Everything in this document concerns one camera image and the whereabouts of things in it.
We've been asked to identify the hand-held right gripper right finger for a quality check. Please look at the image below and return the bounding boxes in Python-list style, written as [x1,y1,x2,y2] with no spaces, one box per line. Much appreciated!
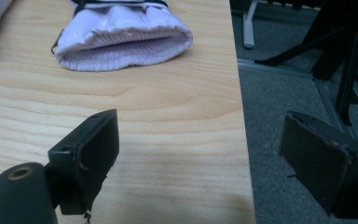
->
[278,110,358,220]

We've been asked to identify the black metal stand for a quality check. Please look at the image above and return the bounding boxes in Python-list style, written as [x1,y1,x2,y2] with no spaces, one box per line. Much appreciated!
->
[255,0,358,127]

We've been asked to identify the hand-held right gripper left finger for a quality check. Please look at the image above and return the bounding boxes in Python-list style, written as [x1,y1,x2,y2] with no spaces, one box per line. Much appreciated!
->
[47,107,120,217]

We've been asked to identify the white desk frame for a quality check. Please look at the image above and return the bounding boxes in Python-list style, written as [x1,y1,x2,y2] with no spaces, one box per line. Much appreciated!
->
[241,0,259,50]

